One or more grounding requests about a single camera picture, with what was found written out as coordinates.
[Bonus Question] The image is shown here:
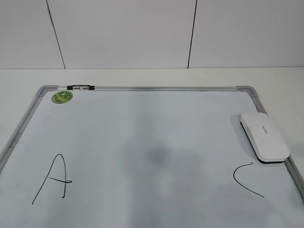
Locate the white framed whiteboard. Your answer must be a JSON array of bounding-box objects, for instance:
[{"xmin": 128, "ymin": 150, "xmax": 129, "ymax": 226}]
[{"xmin": 0, "ymin": 85, "xmax": 304, "ymax": 228}]

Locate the black silver marker clip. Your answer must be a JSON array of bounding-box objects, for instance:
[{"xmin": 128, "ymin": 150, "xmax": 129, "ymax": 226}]
[{"xmin": 66, "ymin": 85, "xmax": 95, "ymax": 90}]

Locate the white whiteboard eraser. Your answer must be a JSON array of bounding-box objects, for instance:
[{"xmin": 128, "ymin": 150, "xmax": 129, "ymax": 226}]
[{"xmin": 231, "ymin": 112, "xmax": 290, "ymax": 163}]

